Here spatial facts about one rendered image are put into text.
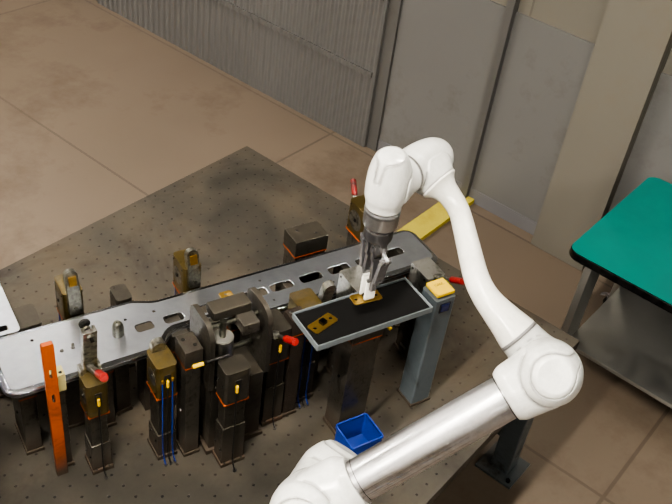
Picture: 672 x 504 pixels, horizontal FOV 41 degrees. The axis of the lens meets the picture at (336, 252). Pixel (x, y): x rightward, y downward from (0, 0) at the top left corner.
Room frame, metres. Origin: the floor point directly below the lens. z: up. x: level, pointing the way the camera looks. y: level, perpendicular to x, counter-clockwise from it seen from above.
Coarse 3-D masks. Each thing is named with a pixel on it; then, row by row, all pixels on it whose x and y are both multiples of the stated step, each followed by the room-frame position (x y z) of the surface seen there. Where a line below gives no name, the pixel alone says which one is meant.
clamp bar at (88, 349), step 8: (80, 320) 1.56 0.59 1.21; (88, 320) 1.56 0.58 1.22; (88, 328) 1.54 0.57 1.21; (80, 336) 1.53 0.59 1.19; (88, 336) 1.52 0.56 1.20; (96, 336) 1.54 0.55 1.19; (80, 344) 1.54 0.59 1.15; (88, 344) 1.53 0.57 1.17; (96, 344) 1.54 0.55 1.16; (88, 352) 1.53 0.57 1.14; (96, 352) 1.54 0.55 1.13; (88, 360) 1.53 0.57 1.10; (96, 360) 1.55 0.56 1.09
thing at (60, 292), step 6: (60, 276) 1.89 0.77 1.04; (54, 282) 1.87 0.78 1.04; (60, 282) 1.86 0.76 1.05; (60, 288) 1.84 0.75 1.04; (60, 294) 1.83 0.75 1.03; (66, 294) 1.82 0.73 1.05; (60, 300) 1.83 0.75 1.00; (66, 300) 1.82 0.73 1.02; (60, 306) 1.84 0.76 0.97; (66, 306) 1.82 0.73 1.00; (60, 312) 1.85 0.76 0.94; (66, 312) 1.81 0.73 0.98; (60, 318) 1.88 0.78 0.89; (66, 318) 1.81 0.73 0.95
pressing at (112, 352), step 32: (320, 256) 2.21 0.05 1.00; (352, 256) 2.23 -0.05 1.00; (416, 256) 2.28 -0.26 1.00; (224, 288) 1.99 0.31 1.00; (288, 288) 2.03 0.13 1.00; (320, 288) 2.05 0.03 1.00; (64, 320) 1.76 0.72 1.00; (96, 320) 1.78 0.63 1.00; (128, 320) 1.80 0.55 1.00; (160, 320) 1.82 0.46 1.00; (0, 352) 1.61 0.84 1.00; (32, 352) 1.63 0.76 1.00; (64, 352) 1.64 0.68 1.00; (128, 352) 1.68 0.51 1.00; (0, 384) 1.51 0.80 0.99; (32, 384) 1.52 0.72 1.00
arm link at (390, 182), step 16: (384, 160) 1.77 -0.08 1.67; (400, 160) 1.78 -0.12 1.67; (368, 176) 1.78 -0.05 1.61; (384, 176) 1.75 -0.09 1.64; (400, 176) 1.76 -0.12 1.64; (416, 176) 1.81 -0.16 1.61; (368, 192) 1.77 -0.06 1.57; (384, 192) 1.75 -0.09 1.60; (400, 192) 1.76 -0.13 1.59; (368, 208) 1.77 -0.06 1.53; (384, 208) 1.75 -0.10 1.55; (400, 208) 1.78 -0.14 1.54
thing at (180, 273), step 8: (176, 256) 2.05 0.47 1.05; (184, 256) 2.05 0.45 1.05; (176, 264) 2.04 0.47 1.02; (184, 264) 2.02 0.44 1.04; (200, 264) 2.03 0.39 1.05; (176, 272) 2.04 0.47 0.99; (184, 272) 2.00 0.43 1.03; (200, 272) 2.03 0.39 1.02; (176, 280) 2.04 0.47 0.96; (184, 280) 2.00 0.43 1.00; (176, 288) 2.04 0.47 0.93; (184, 288) 2.00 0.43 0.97; (192, 288) 2.01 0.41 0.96
